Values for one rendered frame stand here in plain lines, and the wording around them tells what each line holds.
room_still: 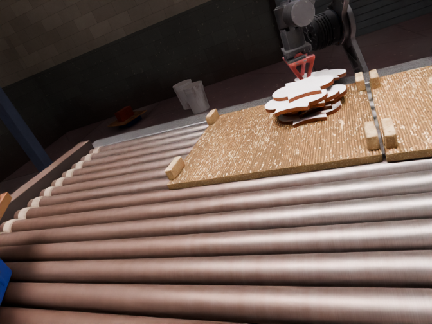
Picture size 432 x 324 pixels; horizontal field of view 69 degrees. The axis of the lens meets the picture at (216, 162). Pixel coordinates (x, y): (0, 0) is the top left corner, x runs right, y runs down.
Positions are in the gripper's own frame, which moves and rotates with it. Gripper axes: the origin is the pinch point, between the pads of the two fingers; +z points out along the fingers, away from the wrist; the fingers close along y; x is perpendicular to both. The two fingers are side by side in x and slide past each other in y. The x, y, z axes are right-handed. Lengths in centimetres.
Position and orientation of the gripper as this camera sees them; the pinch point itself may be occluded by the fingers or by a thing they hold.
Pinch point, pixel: (303, 78)
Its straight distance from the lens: 93.3
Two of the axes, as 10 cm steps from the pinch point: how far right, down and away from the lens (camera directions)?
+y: -0.4, 4.6, -8.9
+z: 3.6, 8.4, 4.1
